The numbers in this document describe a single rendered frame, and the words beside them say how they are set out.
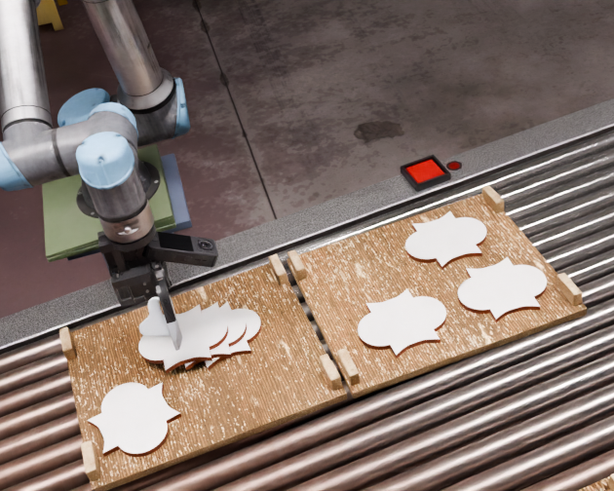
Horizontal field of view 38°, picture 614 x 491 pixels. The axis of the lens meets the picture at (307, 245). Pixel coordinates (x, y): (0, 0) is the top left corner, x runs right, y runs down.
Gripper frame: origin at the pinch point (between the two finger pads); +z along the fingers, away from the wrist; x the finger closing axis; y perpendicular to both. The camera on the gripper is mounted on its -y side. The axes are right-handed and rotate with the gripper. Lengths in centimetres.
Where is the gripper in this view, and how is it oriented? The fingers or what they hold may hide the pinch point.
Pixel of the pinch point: (176, 318)
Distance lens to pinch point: 148.2
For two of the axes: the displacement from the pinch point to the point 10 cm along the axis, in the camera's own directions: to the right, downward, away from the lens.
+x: 2.4, 6.1, -7.6
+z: 1.5, 7.5, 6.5
